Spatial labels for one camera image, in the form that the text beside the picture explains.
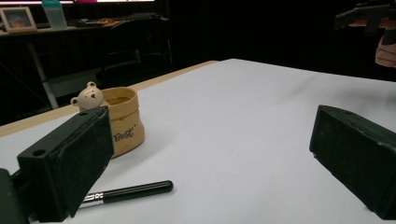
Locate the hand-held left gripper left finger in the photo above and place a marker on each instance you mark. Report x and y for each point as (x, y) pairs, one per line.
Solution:
(65, 165)

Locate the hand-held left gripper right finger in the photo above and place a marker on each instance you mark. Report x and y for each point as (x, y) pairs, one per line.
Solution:
(358, 158)

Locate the tan bear pen holder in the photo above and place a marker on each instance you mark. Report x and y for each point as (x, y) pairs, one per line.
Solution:
(124, 124)

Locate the black makeup brush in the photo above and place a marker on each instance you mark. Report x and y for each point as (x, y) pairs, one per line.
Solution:
(137, 190)

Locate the grey metal stand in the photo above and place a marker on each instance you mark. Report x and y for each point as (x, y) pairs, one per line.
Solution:
(53, 81)

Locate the dark desk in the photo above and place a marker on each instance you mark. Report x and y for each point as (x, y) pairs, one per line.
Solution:
(93, 40)

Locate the clear bottle with teal cap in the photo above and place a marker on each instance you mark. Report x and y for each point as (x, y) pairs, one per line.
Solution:
(54, 15)

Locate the framed picture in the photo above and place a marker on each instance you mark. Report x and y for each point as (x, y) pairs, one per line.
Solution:
(18, 20)

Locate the monitor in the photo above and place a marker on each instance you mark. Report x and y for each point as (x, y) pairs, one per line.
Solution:
(93, 1)

